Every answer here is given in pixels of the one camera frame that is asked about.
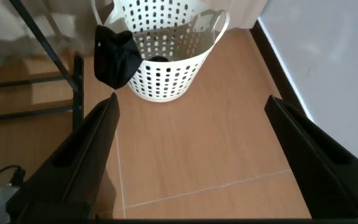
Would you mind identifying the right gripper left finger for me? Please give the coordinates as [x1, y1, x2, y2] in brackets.
[5, 92, 121, 220]

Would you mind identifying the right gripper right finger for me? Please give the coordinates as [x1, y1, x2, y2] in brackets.
[264, 95, 358, 218]

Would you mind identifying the black garment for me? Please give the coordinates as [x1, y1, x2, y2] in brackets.
[93, 24, 170, 90]

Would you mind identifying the black clothes rack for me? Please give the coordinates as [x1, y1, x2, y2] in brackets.
[0, 0, 85, 131]

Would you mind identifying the white laundry basket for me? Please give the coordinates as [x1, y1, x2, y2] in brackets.
[91, 0, 231, 103]

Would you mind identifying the white curtain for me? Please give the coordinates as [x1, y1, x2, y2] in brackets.
[0, 0, 269, 66]

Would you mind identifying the black cable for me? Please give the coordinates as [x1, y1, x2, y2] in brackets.
[0, 164, 27, 187]

